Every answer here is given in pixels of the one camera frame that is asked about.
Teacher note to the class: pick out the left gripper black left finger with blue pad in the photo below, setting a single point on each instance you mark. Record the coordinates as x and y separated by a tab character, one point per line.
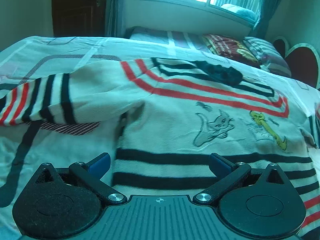
89	175

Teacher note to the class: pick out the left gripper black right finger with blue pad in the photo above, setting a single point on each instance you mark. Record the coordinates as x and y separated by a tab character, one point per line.
230	176

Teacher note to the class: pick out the striped cartoon knit sweater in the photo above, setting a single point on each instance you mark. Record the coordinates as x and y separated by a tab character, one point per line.
175	119

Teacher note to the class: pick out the white patterned bed sheet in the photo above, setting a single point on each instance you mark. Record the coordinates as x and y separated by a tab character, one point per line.
62	142

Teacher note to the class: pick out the striped pillow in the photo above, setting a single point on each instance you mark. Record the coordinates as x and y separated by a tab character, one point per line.
267	55

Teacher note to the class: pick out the red yellow folded blanket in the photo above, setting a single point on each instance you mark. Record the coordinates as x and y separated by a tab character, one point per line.
230	48

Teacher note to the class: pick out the red heart-shaped headboard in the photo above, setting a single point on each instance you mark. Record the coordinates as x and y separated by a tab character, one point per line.
302	59

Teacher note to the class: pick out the left teal curtain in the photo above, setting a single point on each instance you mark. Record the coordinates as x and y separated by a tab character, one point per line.
115	21

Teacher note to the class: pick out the teal curtain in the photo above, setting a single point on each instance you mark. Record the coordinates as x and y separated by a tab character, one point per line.
115	21
266	12

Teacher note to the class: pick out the light blue folded towel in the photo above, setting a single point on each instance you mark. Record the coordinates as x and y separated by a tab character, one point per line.
243	12

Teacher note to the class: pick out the dark wooden door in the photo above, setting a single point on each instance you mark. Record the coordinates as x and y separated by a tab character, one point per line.
84	18

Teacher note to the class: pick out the right teal curtain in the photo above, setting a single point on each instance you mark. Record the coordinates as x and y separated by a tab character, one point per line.
266	12

